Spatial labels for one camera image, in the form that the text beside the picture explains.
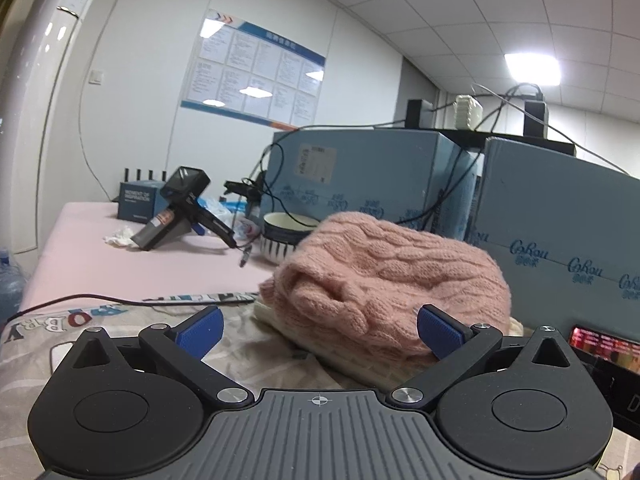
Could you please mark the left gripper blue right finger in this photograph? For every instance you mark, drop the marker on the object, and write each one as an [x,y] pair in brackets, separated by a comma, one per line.
[441,333]

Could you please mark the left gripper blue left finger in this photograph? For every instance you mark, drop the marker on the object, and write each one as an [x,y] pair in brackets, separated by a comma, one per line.
[200,333]

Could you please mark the pink knitted sweater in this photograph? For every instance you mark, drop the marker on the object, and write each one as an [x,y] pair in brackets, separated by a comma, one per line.
[357,283]

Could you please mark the cream knitted sweater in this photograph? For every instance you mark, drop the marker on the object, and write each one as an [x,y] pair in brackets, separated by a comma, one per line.
[350,354]

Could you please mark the crumpled white tissue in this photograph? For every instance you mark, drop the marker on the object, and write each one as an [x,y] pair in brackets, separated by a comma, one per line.
[122,238]

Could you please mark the striped ceramic bowl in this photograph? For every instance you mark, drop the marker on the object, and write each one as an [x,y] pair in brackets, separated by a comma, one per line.
[281,234]

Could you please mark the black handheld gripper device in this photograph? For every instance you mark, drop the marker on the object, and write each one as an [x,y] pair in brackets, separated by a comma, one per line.
[181,192]

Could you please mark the dark blue router box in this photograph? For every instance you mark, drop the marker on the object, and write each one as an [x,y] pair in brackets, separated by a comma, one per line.
[140,200]

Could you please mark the pink table cover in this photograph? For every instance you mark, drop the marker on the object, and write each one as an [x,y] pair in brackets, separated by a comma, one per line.
[76,259]

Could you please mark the light blue foam board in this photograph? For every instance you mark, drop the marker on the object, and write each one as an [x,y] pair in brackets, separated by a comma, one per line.
[565,234]

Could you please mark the patterned bed sheet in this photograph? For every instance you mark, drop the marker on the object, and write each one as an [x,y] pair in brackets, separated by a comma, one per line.
[499,407]

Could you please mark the black smartphone with lit screen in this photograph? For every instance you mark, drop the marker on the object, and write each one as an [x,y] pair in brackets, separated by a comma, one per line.
[613,364]

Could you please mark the water jug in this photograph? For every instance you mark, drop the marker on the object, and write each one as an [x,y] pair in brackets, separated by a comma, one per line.
[12,285]

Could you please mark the white power adapter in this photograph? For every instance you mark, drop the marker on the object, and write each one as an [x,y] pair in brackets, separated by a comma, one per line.
[468,112]

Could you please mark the small black box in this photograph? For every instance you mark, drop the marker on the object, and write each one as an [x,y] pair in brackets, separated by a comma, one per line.
[420,114]

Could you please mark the black speaker box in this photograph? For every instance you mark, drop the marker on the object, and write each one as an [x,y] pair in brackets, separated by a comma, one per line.
[536,115]

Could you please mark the white air conditioner tower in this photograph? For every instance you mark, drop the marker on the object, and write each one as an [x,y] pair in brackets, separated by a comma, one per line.
[29,89]

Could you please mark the blue wall poster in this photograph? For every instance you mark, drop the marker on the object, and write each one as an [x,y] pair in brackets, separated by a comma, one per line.
[242,71]

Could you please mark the wall light switch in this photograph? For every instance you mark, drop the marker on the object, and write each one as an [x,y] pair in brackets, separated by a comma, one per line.
[96,77]

